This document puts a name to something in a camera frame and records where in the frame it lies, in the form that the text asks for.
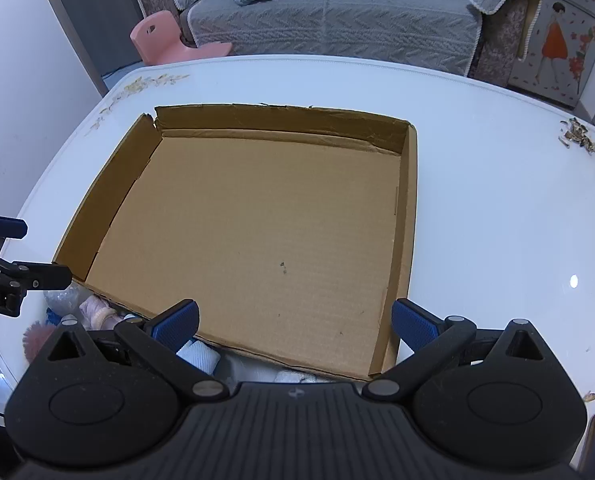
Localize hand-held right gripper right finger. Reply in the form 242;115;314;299
362;298;561;403

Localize pile of seed shells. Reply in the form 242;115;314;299
557;117;595;154

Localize pink fluffy sock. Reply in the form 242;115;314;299
24;323;54;362

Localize shallow cardboard box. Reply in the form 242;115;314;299
52;104;419;382

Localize fridge with cartoon stickers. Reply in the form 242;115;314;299
507;0;595;109

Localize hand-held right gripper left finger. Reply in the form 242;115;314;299
32;299;231;404

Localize clear plastic socks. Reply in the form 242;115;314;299
44;284;87;312

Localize white ribbed sock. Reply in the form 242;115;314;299
176;339;222;374

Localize pale pink sock bundle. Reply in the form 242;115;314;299
80;294;124;329

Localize grey sofa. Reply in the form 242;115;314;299
128;0;545;87

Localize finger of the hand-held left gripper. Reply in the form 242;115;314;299
0;213;29;240
0;248;73;292

